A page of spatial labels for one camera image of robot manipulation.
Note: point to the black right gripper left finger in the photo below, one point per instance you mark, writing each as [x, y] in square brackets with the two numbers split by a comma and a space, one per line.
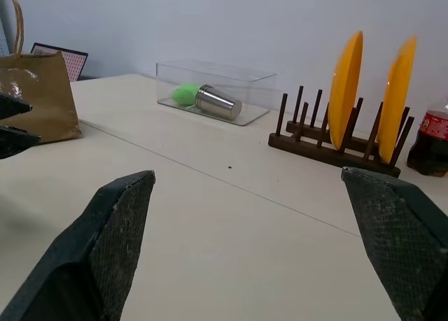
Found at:
[73, 265]

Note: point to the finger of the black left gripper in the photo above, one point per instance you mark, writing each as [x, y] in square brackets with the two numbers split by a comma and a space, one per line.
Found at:
[15, 141]
[12, 107]

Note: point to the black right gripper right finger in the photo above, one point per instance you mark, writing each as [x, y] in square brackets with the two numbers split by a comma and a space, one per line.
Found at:
[406, 244]

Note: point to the brown paper bag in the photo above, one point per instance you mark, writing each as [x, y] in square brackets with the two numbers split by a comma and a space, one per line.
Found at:
[42, 90]

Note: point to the green ball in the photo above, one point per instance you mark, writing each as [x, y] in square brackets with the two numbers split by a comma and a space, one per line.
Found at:
[183, 93]

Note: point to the black-framed red dotted board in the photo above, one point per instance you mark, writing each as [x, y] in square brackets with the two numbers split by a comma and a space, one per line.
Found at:
[75, 64]

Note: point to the cola bottle with red label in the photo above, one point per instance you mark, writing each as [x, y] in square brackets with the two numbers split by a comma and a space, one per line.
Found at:
[432, 142]

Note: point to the dark wooden plate rack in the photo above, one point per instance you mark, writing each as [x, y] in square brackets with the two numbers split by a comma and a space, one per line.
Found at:
[315, 149]

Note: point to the yellow plate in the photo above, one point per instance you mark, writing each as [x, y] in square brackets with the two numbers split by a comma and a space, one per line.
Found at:
[344, 97]
[397, 107]

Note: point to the stainless steel cup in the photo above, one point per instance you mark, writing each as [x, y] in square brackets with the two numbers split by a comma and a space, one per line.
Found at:
[218, 102]

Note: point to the clear plastic box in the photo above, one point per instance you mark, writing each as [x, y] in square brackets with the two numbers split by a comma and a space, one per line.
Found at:
[252, 90]

